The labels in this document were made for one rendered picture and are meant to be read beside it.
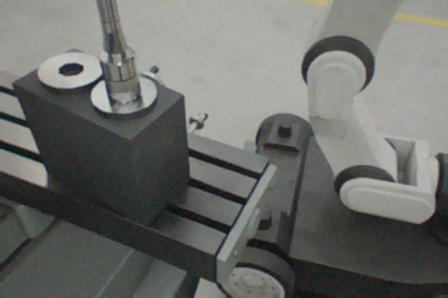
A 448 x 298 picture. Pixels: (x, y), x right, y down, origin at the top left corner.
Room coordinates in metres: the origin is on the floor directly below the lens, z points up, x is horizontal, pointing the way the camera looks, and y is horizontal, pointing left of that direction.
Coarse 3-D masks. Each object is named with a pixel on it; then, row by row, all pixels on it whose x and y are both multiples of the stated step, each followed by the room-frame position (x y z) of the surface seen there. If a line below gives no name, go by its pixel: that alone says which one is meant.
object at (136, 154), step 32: (64, 64) 0.60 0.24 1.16; (96, 64) 0.61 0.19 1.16; (32, 96) 0.55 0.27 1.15; (64, 96) 0.55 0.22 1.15; (96, 96) 0.53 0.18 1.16; (160, 96) 0.55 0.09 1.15; (32, 128) 0.57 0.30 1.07; (64, 128) 0.53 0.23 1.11; (96, 128) 0.49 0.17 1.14; (128, 128) 0.48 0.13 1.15; (160, 128) 0.50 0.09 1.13; (64, 160) 0.54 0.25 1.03; (96, 160) 0.50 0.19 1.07; (128, 160) 0.46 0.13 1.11; (160, 160) 0.50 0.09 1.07; (96, 192) 0.51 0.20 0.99; (128, 192) 0.47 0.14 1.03; (160, 192) 0.49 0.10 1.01
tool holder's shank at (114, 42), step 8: (96, 0) 0.53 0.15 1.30; (104, 0) 0.53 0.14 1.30; (112, 0) 0.53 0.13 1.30; (104, 8) 0.53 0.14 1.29; (112, 8) 0.53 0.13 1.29; (104, 16) 0.53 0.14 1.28; (112, 16) 0.53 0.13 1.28; (104, 24) 0.53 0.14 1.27; (112, 24) 0.53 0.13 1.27; (120, 24) 0.54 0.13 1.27; (104, 32) 0.53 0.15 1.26; (112, 32) 0.53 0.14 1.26; (120, 32) 0.53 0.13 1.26; (104, 40) 0.53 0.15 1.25; (112, 40) 0.52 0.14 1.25; (120, 40) 0.53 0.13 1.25; (104, 48) 0.53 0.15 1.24; (112, 48) 0.52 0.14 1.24; (120, 48) 0.53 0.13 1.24; (112, 56) 0.53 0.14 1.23; (120, 56) 0.53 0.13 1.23
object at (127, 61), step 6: (102, 54) 0.54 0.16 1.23; (126, 54) 0.54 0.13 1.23; (132, 54) 0.54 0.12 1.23; (102, 60) 0.52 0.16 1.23; (108, 60) 0.52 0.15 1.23; (114, 60) 0.52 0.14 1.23; (120, 60) 0.52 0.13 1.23; (126, 60) 0.52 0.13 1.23; (132, 60) 0.53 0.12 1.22; (102, 66) 0.52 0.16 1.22; (108, 66) 0.52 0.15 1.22; (114, 66) 0.51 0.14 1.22; (120, 66) 0.52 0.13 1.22; (126, 66) 0.52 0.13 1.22
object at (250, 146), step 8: (248, 144) 1.25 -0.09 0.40; (200, 280) 0.70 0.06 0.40; (200, 288) 0.68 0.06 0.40; (208, 288) 0.68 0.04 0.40; (216, 288) 0.68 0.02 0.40; (296, 288) 0.68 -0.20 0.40; (200, 296) 0.66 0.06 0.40; (208, 296) 0.66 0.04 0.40; (216, 296) 0.66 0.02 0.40; (224, 296) 0.66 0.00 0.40; (296, 296) 0.66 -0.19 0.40; (304, 296) 0.66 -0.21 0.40; (312, 296) 0.66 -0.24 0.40; (320, 296) 0.66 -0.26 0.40; (328, 296) 0.66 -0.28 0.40
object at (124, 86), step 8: (136, 64) 0.54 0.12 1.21; (104, 72) 0.52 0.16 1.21; (112, 72) 0.51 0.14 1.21; (120, 72) 0.51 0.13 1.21; (128, 72) 0.52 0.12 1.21; (136, 72) 0.53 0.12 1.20; (104, 80) 0.53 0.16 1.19; (112, 80) 0.52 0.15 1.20; (120, 80) 0.51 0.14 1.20; (128, 80) 0.52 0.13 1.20; (136, 80) 0.53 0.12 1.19; (112, 88) 0.52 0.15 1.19; (120, 88) 0.51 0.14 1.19; (128, 88) 0.52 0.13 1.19; (136, 88) 0.53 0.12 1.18; (112, 96) 0.52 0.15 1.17; (120, 96) 0.51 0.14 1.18; (128, 96) 0.52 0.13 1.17; (136, 96) 0.52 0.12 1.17
